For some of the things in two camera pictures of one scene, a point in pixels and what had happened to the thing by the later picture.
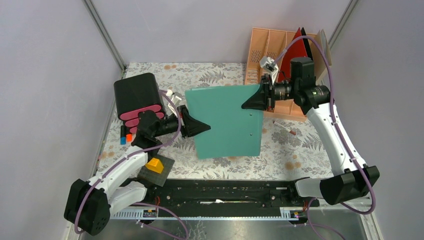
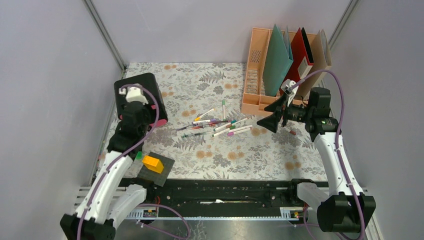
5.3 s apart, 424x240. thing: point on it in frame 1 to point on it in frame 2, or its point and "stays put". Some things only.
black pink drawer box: [136, 94] stays put
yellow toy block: [155, 164] stays put
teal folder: [235, 131] to [278, 60]
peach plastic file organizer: [271, 43] stays put
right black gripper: [262, 99] to [271, 122]
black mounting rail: [224, 198] stays put
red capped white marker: [291, 132] stays put
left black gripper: [190, 126] to [146, 107]
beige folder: [320, 63] stays put
